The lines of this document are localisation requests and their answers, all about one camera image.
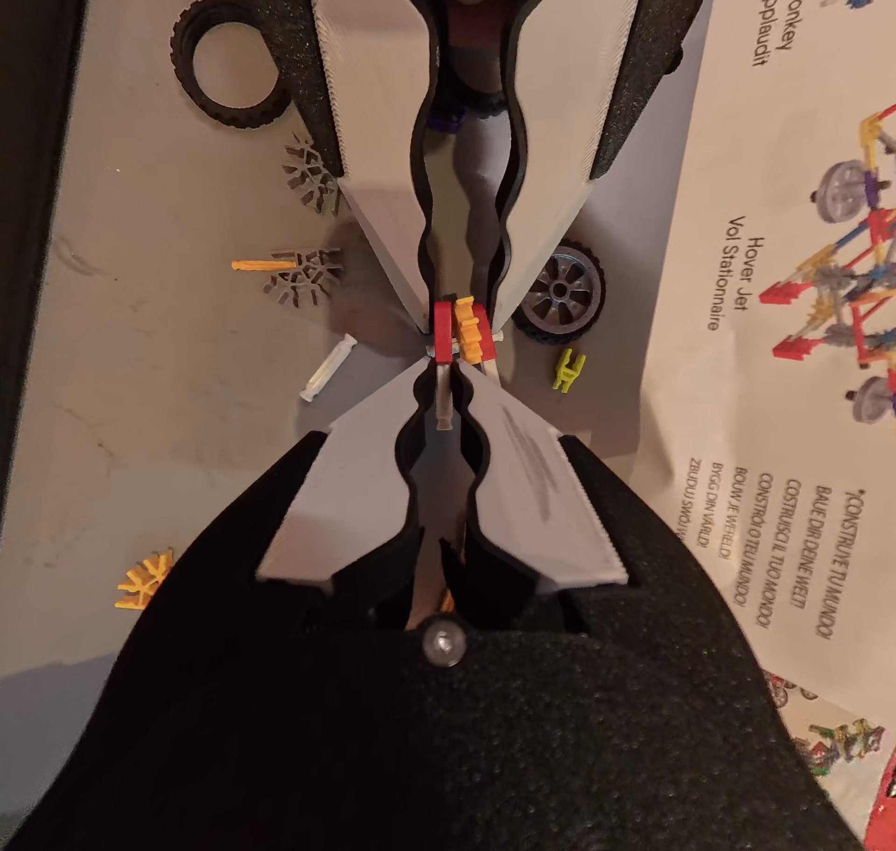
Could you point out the colourful toy packaging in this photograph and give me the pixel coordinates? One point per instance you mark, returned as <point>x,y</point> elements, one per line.
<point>885,809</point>

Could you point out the black perforated board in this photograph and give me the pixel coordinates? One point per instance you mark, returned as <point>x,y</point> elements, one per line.
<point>35,165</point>

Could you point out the black rubber tyre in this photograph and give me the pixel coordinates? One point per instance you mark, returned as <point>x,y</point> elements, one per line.
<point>180,53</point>

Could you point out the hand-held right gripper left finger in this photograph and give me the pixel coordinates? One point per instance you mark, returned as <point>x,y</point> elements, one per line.
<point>336,501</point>

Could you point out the dark snowflake connector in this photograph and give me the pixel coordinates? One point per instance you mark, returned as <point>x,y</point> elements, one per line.
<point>311,175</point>

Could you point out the short white spacer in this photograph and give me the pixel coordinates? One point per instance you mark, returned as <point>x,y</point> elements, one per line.
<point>327,369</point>

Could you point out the grey snowflake connector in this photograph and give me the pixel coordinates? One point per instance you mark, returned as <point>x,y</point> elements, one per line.
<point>308,277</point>

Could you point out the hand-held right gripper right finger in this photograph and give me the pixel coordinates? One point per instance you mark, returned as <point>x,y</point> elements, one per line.
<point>546,508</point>

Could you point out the small black wheel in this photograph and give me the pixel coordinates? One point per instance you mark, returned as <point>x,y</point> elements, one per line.
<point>560,291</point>

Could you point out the building instruction sheet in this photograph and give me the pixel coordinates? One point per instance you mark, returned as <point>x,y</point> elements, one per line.
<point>770,410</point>

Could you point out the connector assembly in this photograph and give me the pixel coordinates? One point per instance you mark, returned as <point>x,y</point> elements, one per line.
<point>469,326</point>

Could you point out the small yellow clip connector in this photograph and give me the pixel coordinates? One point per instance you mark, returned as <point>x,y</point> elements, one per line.
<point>567,371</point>

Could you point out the red connector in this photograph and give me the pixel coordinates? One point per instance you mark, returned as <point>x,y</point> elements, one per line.
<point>442,329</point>

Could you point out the white rod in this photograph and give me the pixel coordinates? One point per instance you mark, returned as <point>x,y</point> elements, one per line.
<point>444,403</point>

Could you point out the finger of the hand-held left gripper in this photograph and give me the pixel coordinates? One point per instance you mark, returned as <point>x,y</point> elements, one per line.
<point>567,95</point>
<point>371,95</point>

